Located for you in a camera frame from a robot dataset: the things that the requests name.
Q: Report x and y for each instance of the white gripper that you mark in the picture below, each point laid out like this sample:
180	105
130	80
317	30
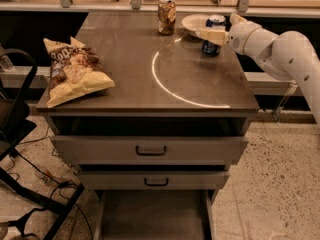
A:
239	36

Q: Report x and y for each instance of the blue pepsi can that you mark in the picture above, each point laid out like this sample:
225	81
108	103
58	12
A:
216	23

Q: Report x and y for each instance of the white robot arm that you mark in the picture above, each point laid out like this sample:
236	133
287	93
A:
285	57

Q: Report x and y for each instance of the brown patterned soda can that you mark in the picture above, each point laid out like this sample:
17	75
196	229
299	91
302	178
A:
166	16

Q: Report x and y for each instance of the brown yellow chip bag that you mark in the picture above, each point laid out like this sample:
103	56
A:
75	71

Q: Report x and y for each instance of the white bowl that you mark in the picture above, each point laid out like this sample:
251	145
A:
194	22

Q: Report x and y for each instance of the grey drawer cabinet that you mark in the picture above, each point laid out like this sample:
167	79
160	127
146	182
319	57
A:
164	87

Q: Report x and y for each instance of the upper grey drawer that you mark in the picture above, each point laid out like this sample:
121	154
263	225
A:
103	150

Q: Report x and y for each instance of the grey drawer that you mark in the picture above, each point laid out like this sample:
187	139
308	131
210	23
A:
154	180
103	150

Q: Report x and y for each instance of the middle grey drawer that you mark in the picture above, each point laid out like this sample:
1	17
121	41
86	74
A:
154	180

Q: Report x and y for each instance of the bottom open drawer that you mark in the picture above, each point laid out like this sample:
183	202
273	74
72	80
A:
155	215

